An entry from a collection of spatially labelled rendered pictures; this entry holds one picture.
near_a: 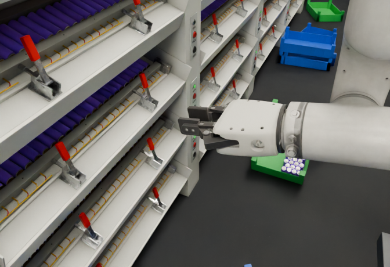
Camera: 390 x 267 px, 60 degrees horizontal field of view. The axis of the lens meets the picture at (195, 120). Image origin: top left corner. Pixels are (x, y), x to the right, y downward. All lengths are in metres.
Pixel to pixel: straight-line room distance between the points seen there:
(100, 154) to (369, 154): 0.49
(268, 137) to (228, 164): 0.89
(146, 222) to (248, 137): 0.63
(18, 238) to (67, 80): 0.26
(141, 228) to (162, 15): 0.61
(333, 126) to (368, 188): 0.97
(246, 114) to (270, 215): 0.74
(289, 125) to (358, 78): 0.13
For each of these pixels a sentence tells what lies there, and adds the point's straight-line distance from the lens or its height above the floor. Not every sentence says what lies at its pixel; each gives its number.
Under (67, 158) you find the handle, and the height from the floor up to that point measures 0.55.
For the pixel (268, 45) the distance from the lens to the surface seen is 2.10.
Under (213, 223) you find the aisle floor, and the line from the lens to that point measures 1.19.
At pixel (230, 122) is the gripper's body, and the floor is 0.65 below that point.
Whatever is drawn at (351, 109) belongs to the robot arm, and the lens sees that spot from 0.50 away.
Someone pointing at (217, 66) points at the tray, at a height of 0.31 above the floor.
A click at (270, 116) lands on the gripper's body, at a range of 0.51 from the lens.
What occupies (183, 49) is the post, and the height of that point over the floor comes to 0.58.
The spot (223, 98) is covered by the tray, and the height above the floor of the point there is 0.12.
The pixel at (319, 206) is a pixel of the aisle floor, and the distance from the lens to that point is 1.30.
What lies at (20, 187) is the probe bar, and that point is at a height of 0.53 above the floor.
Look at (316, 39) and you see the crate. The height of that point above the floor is 0.10.
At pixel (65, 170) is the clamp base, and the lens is 0.66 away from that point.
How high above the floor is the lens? 0.96
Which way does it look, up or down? 37 degrees down
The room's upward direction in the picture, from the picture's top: straight up
